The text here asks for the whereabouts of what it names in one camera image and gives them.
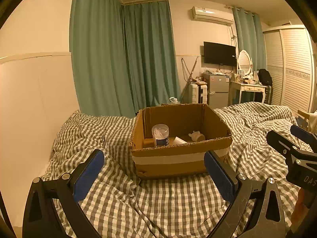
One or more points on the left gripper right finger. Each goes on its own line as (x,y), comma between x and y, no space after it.
(267,215)

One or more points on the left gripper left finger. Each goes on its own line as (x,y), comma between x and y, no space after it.
(40,216)

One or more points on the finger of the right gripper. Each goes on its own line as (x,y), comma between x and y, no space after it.
(303,135)
(288,149)

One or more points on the white animal figurine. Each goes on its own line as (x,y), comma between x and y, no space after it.
(197,136)

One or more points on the clear cotton swab jar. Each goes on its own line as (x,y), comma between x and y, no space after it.
(160,133)

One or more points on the white cream tube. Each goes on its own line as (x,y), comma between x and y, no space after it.
(177,141)

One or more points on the white bottle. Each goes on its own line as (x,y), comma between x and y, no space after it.
(148,143)

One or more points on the wooden chair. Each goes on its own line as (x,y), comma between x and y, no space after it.
(308,121)

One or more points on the black backpack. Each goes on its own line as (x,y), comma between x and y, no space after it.
(264,77)

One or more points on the grey checkered duvet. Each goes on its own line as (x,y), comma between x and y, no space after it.
(120,204)

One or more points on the white dressing table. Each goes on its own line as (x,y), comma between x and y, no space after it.
(237,88)

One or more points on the white louvred wardrobe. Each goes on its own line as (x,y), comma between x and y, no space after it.
(290,62)

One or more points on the oval vanity mirror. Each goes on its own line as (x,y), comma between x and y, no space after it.
(245,63)

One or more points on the checkered pillow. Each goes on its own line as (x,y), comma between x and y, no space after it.
(84,122)

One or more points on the silver mini fridge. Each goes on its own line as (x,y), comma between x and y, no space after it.
(218,89)

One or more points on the white suitcase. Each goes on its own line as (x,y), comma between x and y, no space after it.
(197,94)

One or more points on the green curtain right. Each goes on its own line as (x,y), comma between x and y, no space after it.
(250,36)

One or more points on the green curtain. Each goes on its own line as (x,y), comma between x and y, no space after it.
(123,56)
(250,36)

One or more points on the brown cardboard box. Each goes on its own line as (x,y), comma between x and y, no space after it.
(178,160)

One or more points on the clear water jug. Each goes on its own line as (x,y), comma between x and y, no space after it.
(173,100)

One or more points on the white air conditioner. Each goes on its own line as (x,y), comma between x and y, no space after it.
(211,15)

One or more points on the green curtain left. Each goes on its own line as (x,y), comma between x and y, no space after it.
(123,56)

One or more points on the black wall television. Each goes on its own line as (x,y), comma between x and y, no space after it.
(220,54)

